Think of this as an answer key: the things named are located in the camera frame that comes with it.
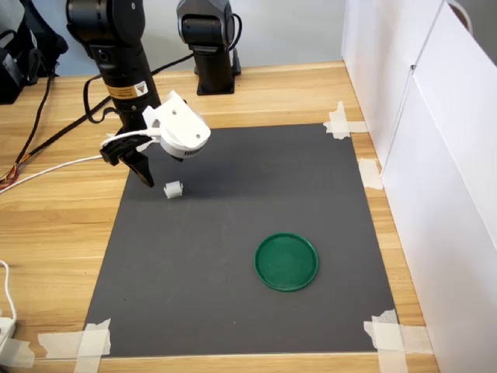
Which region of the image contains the thick black braided cable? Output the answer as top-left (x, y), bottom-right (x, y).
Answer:
top-left (0, 53), bottom-right (195, 191)

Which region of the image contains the white camera cable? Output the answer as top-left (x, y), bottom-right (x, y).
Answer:
top-left (0, 129), bottom-right (162, 192)

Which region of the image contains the white power cable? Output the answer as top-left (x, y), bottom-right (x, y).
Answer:
top-left (0, 259), bottom-right (19, 323)

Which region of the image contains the round green lid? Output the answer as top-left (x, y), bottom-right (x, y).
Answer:
top-left (254, 232), bottom-right (320, 294)

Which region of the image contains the thin black cable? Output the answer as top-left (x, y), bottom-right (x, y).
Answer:
top-left (14, 71), bottom-right (55, 169)

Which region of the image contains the black box device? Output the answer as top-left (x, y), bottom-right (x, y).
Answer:
top-left (0, 52), bottom-right (28, 105)

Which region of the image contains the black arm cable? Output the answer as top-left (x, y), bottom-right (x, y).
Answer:
top-left (82, 72), bottom-right (122, 126)

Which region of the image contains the dark grey mat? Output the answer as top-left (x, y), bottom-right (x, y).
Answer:
top-left (83, 123), bottom-right (400, 357)

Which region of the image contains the white partition panel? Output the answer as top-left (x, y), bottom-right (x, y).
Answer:
top-left (381, 0), bottom-right (497, 373)
top-left (340, 0), bottom-right (444, 169)

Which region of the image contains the black bag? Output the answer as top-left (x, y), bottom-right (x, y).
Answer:
top-left (0, 0), bottom-right (70, 105)

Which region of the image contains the small white plastic terminal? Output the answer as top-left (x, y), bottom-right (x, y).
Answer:
top-left (162, 180), bottom-right (186, 200)

